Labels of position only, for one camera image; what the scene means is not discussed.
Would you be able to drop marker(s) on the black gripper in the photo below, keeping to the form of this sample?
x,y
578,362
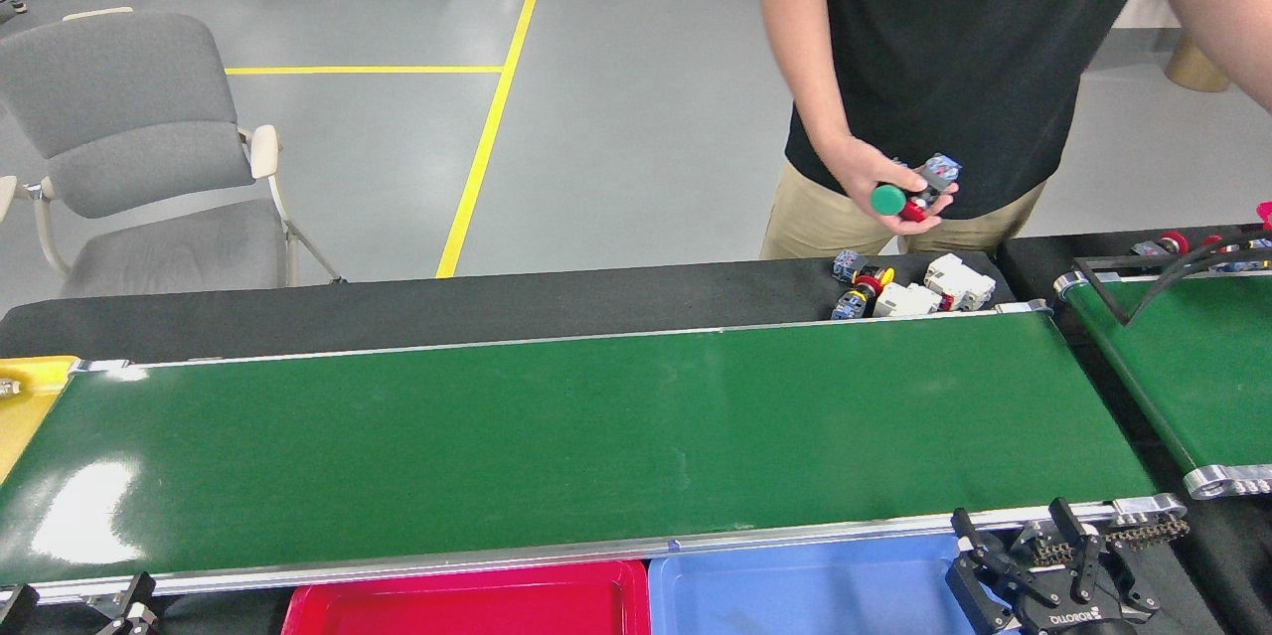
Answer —
x,y
1078,620

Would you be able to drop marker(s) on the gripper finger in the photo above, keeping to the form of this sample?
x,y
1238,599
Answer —
x,y
15,607
137,600

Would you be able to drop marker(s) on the yellow push button switch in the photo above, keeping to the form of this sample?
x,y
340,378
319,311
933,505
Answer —
x,y
847,265

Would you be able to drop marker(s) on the person's left forearm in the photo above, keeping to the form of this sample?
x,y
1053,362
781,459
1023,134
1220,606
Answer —
x,y
1222,19

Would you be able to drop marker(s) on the person's right forearm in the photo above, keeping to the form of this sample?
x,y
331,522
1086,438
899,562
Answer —
x,y
810,88

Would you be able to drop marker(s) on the yellow plastic tray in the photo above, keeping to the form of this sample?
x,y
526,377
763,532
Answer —
x,y
25,416

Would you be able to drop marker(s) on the blue plastic tray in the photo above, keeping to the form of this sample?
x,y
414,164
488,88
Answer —
x,y
795,590

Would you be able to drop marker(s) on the short green conveyor belt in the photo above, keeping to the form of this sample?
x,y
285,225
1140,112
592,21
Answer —
x,y
1212,367

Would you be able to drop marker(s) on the red plastic tray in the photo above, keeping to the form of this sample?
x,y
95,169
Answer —
x,y
467,605

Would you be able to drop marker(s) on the long green conveyor belt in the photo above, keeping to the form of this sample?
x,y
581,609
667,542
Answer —
x,y
596,436

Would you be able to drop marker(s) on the person's right hand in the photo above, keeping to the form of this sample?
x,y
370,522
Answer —
x,y
860,173

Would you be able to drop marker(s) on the red plastic object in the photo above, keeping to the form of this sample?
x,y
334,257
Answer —
x,y
1264,211

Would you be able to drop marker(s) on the grey padded chair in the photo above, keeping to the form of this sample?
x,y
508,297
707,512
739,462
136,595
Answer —
x,y
129,118

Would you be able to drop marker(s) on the tan plant pot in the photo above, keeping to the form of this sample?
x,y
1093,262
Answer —
x,y
1192,69

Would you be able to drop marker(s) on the person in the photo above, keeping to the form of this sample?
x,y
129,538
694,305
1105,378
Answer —
x,y
944,19

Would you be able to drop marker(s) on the black metal frame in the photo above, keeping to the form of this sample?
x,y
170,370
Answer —
x,y
1097,289

